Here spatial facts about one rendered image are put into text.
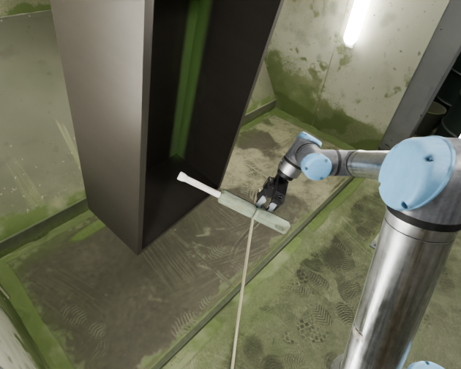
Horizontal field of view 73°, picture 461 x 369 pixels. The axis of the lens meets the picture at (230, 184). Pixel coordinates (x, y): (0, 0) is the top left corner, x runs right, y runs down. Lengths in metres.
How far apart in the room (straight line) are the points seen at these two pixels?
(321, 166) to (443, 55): 1.76
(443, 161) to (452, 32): 2.14
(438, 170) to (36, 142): 2.05
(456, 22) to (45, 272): 2.92
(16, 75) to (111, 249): 1.14
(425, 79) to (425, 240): 2.22
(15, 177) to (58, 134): 0.35
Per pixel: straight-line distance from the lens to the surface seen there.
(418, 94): 2.78
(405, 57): 2.75
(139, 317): 1.85
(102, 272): 2.03
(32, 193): 2.20
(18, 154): 2.20
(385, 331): 0.71
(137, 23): 0.76
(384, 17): 2.76
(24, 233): 2.23
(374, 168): 0.95
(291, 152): 1.18
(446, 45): 2.67
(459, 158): 0.56
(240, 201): 1.21
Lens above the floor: 1.71
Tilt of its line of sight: 43 degrees down
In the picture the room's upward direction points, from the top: 6 degrees clockwise
